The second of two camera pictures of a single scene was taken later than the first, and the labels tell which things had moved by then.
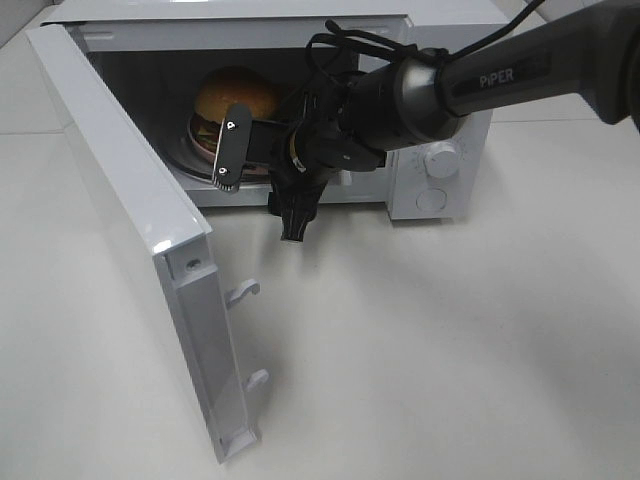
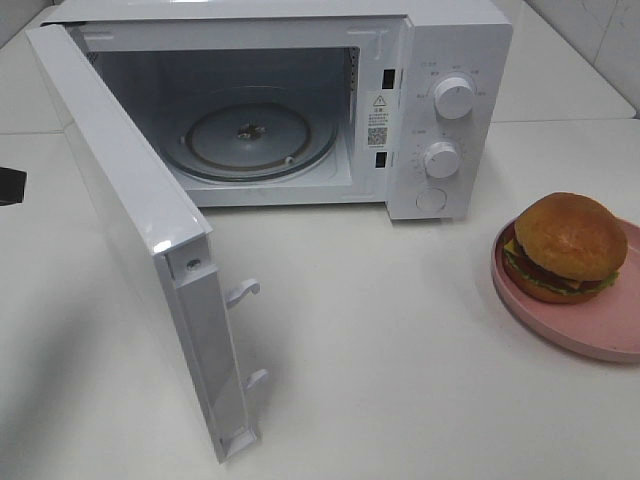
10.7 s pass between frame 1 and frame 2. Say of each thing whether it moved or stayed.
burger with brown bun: moved
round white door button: stayed
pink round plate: moved
